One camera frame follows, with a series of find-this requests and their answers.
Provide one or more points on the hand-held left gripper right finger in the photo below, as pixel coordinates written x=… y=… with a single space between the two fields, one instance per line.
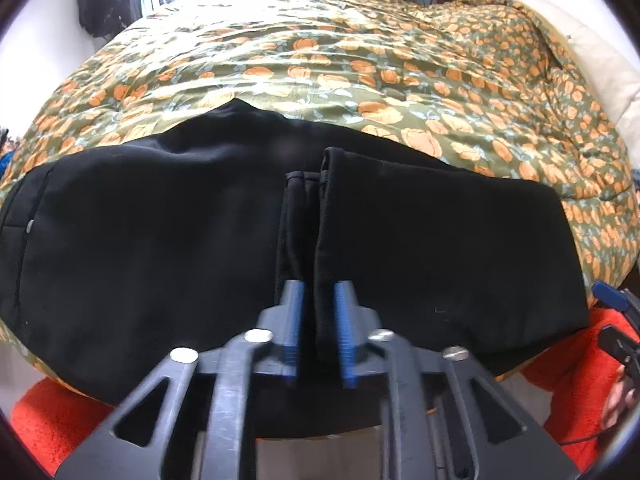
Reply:
x=345 y=340

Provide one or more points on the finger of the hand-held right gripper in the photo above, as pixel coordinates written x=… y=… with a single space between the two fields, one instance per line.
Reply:
x=620 y=345
x=611 y=296

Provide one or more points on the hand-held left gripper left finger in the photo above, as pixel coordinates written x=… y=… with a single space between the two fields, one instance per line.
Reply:
x=295 y=325

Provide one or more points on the black pants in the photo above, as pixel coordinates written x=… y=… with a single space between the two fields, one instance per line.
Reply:
x=150 y=260

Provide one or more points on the person's right hand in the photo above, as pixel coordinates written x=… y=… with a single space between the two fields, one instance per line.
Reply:
x=615 y=402

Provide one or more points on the white pillow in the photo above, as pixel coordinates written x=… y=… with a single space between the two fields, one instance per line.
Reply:
x=600 y=50

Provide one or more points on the pumpkin print quilt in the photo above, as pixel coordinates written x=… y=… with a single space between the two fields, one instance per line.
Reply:
x=350 y=60

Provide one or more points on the blue bag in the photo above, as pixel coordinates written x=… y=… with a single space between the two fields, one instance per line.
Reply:
x=4 y=162

